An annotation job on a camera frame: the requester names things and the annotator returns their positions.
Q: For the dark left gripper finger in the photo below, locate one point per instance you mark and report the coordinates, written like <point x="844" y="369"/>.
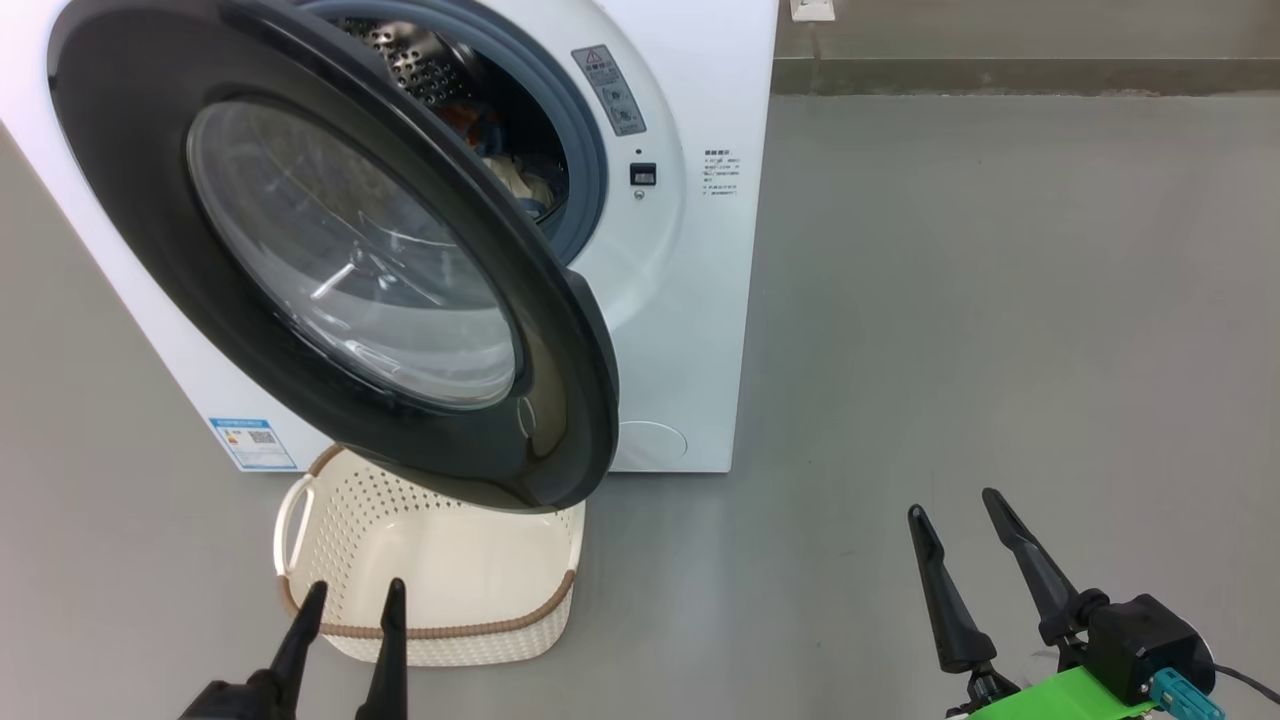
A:
<point x="300" y="645"/>
<point x="390" y="660"/>

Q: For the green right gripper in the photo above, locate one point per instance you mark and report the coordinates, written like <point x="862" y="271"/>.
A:
<point x="1060" y="700"/>

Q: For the cream printed garment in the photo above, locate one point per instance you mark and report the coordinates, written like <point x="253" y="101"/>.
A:
<point x="515" y="180"/>

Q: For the black round glass washer door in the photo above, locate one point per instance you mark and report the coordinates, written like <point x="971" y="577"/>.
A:
<point x="130" y="150"/>

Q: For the blue cartoon print garment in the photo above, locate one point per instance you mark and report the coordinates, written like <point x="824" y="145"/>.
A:
<point x="470" y="120"/>

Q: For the cream perforated laundry basket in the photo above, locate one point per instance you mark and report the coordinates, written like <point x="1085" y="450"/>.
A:
<point x="460" y="570"/>

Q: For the white front-load washing machine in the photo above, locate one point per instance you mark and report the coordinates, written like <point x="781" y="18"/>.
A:
<point x="690" y="330"/>

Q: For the blue white energy label sticker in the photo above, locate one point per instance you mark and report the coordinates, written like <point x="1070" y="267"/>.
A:
<point x="255" y="443"/>

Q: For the grey warning sticker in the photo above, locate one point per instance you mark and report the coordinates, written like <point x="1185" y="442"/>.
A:
<point x="610" y="92"/>

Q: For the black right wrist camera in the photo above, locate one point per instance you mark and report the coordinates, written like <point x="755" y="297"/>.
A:
<point x="1140" y="640"/>

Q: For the white wall outlet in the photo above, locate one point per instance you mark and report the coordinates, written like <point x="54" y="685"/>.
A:
<point x="812" y="8"/>

